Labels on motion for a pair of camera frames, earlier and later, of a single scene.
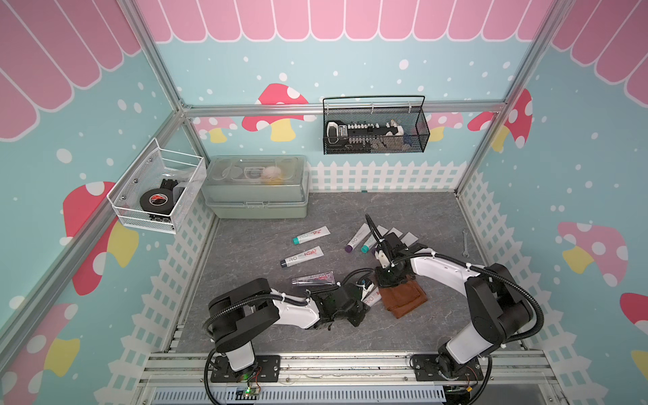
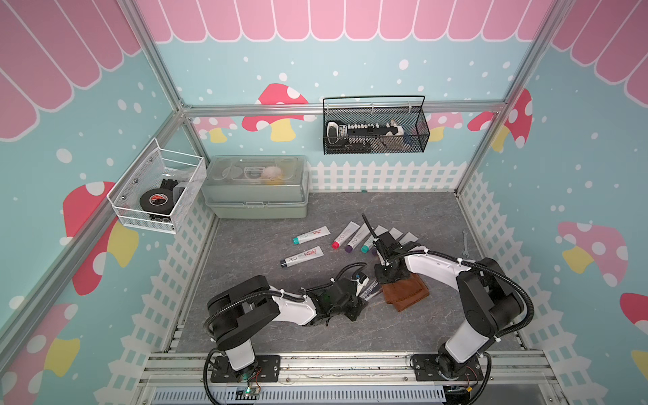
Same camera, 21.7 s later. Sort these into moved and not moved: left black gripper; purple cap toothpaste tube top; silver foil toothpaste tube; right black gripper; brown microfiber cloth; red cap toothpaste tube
Moved: silver foil toothpaste tube; red cap toothpaste tube; brown microfiber cloth
Not moved: right black gripper; left black gripper; purple cap toothpaste tube top
